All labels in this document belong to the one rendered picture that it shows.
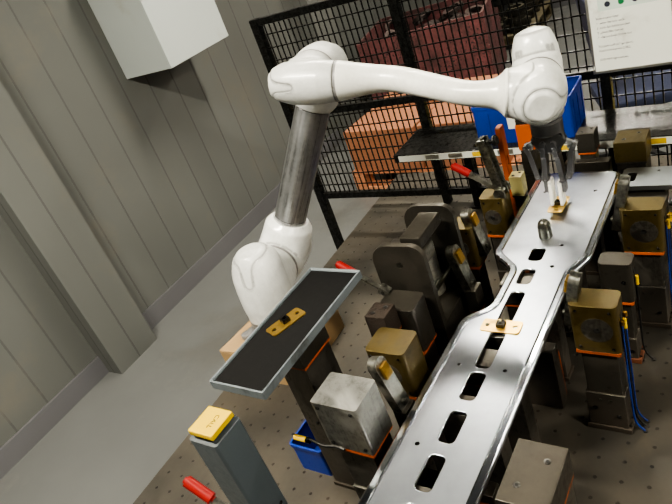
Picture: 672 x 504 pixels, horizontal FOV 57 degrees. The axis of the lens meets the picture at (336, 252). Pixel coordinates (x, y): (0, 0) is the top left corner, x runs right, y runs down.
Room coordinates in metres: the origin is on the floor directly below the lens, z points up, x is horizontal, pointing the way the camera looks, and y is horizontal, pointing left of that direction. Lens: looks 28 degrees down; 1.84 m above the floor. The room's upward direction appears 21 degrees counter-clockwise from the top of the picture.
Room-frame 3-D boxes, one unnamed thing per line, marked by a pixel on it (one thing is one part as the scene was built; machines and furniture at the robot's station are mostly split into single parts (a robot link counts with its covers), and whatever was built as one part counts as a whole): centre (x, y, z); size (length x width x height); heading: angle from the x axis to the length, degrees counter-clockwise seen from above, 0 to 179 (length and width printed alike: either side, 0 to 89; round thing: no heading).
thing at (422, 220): (1.21, -0.18, 0.95); 0.18 x 0.13 x 0.49; 138
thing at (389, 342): (0.99, -0.03, 0.89); 0.12 x 0.08 x 0.38; 48
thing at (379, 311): (1.07, -0.04, 0.90); 0.05 x 0.05 x 0.40; 48
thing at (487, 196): (1.46, -0.44, 0.87); 0.10 x 0.07 x 0.35; 48
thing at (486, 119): (1.79, -0.72, 1.10); 0.30 x 0.17 x 0.13; 49
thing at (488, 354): (0.93, -0.21, 0.84); 0.12 x 0.05 x 0.29; 48
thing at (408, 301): (1.11, -0.08, 0.89); 0.12 x 0.07 x 0.38; 48
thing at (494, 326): (0.99, -0.26, 1.01); 0.08 x 0.04 x 0.01; 48
